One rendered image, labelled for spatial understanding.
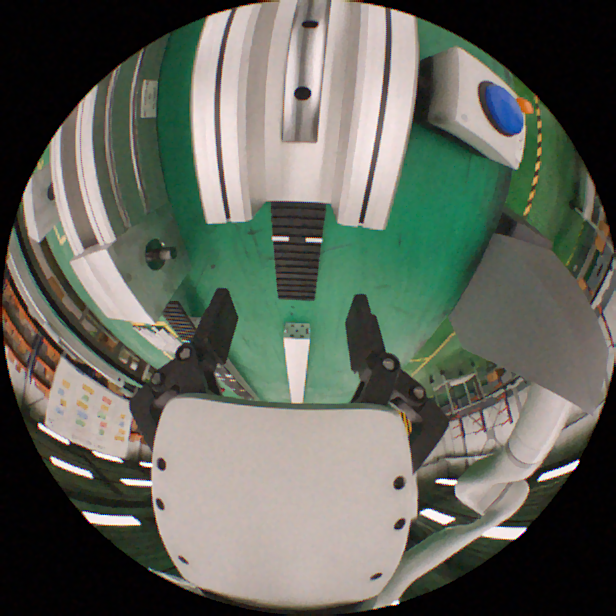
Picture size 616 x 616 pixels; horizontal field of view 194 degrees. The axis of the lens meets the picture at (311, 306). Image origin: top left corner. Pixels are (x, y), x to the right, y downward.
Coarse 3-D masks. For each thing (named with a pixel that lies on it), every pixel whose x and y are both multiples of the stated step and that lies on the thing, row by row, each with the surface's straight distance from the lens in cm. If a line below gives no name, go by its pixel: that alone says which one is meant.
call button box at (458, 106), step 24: (456, 48) 19; (432, 72) 20; (456, 72) 17; (480, 72) 19; (432, 96) 18; (456, 96) 16; (480, 96) 17; (432, 120) 17; (456, 120) 15; (480, 120) 17; (480, 144) 18; (504, 144) 18
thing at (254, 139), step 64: (320, 0) 18; (256, 64) 12; (320, 64) 13; (384, 64) 11; (192, 128) 11; (256, 128) 11; (320, 128) 13; (384, 128) 9; (256, 192) 11; (320, 192) 13; (384, 192) 10
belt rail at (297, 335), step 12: (288, 324) 29; (300, 324) 29; (288, 336) 28; (300, 336) 28; (288, 348) 30; (300, 348) 30; (288, 360) 35; (300, 360) 34; (288, 372) 41; (300, 372) 40; (300, 384) 49; (300, 396) 62
